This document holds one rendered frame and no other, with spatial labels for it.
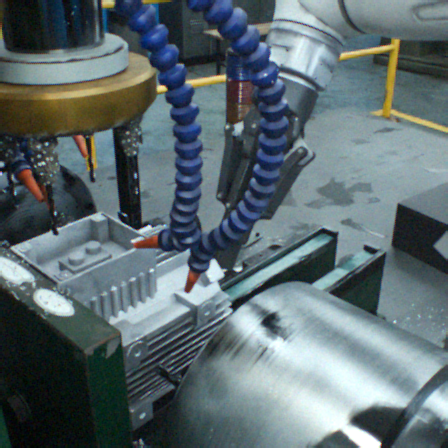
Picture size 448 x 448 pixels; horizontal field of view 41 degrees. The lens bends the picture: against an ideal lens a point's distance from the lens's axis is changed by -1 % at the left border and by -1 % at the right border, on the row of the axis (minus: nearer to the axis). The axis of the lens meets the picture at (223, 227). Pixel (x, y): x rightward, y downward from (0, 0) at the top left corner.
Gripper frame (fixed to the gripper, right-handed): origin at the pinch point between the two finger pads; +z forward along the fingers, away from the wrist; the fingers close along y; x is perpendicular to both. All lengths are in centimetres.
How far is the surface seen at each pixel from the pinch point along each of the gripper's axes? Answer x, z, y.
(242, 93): 32, -23, -34
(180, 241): -19.0, -0.7, 9.0
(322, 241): 39.7, -1.5, -9.9
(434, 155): 118, -33, -28
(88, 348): -25.1, 9.6, 8.9
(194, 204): -20.8, -4.4, 10.7
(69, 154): 186, 21, -288
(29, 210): -10.2, 6.7, -26.6
